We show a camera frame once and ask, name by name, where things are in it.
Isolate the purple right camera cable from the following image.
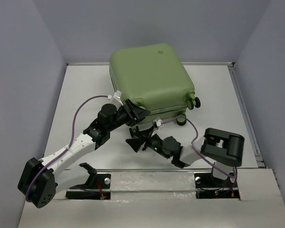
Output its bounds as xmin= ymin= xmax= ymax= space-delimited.
xmin=162 ymin=116 xmax=238 ymax=188

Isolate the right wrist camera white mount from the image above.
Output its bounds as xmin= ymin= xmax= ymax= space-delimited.
xmin=152 ymin=117 xmax=164 ymax=131

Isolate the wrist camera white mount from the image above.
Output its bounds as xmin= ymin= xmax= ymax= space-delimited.
xmin=107 ymin=90 xmax=123 ymax=109
xmin=152 ymin=117 xmax=164 ymax=131

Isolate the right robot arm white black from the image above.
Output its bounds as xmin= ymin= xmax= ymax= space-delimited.
xmin=125 ymin=127 xmax=245 ymax=186

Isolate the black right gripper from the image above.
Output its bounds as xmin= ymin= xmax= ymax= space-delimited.
xmin=127 ymin=124 xmax=171 ymax=158

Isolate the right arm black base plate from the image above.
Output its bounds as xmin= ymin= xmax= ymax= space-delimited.
xmin=195 ymin=172 xmax=240 ymax=200

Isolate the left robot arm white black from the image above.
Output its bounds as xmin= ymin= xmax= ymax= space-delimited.
xmin=18 ymin=99 xmax=151 ymax=208

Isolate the purple camera cable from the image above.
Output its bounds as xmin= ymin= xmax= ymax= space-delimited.
xmin=162 ymin=116 xmax=238 ymax=188
xmin=25 ymin=95 xmax=110 ymax=202

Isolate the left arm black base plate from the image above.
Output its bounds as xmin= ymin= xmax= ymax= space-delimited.
xmin=65 ymin=173 xmax=111 ymax=200

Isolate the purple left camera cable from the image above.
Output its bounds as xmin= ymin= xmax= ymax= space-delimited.
xmin=25 ymin=95 xmax=110 ymax=202

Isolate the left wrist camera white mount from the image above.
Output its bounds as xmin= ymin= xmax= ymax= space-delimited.
xmin=107 ymin=90 xmax=123 ymax=109

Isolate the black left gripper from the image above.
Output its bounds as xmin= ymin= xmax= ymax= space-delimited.
xmin=107 ymin=99 xmax=150 ymax=132

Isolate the green hard-shell suitcase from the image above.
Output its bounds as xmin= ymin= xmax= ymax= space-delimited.
xmin=109 ymin=43 xmax=201 ymax=126

